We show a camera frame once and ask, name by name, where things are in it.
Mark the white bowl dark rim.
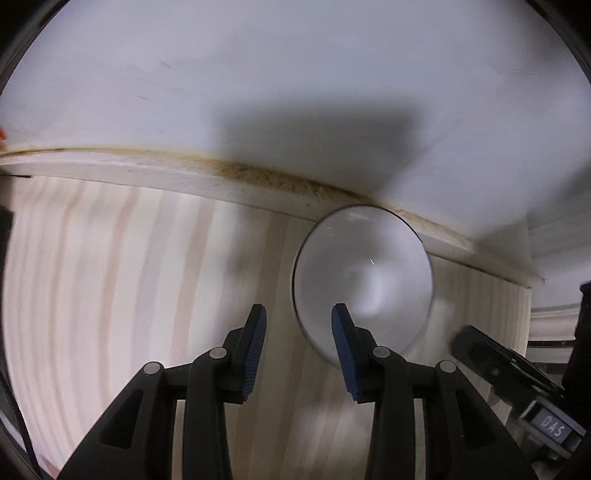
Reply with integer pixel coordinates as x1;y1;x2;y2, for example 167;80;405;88
291;205;434;365

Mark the striped cat table mat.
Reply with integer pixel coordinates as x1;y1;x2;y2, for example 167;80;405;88
0;174;532;480

